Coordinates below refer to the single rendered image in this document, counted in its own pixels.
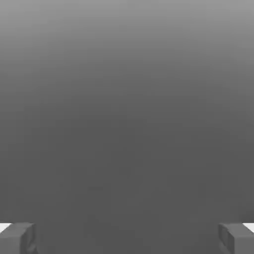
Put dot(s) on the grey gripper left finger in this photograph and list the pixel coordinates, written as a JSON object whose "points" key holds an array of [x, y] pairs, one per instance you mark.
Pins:
{"points": [[13, 240]]}

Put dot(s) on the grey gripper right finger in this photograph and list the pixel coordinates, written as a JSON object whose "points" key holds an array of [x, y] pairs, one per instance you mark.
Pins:
{"points": [[240, 240]]}

